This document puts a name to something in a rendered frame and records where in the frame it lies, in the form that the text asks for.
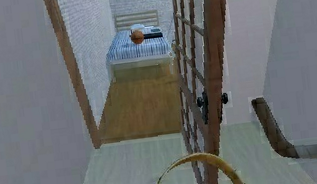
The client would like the blue striped bed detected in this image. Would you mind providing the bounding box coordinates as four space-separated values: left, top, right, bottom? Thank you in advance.
100 7 177 84

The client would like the orange basketball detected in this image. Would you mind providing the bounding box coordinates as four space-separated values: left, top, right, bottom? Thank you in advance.
129 28 147 46

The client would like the white pillow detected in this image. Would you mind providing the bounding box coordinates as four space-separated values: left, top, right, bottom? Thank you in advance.
129 22 146 33

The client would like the brown wooden glazed door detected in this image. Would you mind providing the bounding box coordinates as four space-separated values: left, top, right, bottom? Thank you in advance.
164 0 254 184

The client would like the black door handle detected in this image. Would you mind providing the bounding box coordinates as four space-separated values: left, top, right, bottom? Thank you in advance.
195 88 232 126

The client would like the yellow curved ring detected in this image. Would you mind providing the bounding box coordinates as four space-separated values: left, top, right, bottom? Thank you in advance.
148 147 248 184

